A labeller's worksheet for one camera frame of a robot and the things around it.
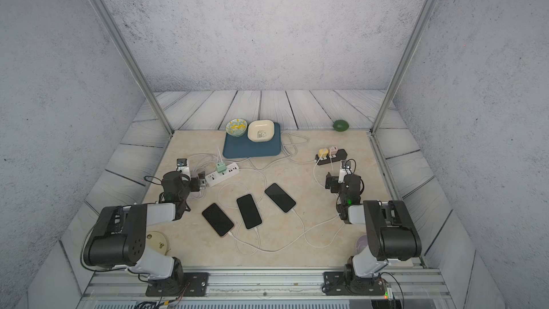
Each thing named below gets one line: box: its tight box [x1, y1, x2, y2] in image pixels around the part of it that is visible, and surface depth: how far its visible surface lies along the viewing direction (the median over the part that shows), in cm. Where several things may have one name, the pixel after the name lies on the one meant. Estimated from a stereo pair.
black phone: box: [236, 193, 263, 230], surface depth 91 cm
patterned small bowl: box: [225, 118, 249, 138], surface depth 121 cm
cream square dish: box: [246, 119, 276, 143], surface depth 120 cm
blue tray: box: [223, 122, 282, 159], surface depth 115 cm
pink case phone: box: [201, 202, 236, 239], surface depth 91 cm
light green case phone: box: [264, 182, 298, 214], surface depth 96 cm
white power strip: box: [205, 162, 240, 188], surface depth 102 cm
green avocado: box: [332, 119, 350, 132], surface depth 123 cm
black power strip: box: [314, 148, 348, 166], surface depth 109 cm
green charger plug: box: [215, 161, 227, 174], surface depth 100 cm
